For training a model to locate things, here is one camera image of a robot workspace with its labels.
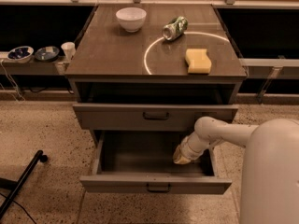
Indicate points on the white paper cup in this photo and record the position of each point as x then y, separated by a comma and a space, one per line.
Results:
69, 50

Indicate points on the grey drawer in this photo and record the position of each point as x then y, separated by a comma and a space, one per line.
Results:
141, 162
173, 118

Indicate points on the yellow sponge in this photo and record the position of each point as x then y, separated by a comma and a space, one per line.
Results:
197, 61

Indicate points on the blue patterned bowl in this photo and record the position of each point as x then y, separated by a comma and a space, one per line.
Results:
21, 54

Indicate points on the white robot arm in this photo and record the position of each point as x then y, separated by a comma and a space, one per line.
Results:
270, 174

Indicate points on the grey drawer cabinet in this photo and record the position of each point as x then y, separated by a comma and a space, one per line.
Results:
112, 66

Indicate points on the white ceramic bowl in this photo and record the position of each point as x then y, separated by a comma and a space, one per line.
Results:
131, 19

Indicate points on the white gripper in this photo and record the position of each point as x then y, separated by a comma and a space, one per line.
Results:
187, 151

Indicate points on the dark green bowl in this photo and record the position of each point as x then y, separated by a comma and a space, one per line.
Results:
47, 54

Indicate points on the low side shelf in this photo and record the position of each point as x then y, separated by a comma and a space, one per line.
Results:
35, 68

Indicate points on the black chair leg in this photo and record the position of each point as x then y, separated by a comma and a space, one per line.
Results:
15, 186

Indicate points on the grey top drawer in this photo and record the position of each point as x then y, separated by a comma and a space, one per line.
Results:
173, 118

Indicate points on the crushed green soda can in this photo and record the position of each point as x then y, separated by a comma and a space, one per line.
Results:
175, 28

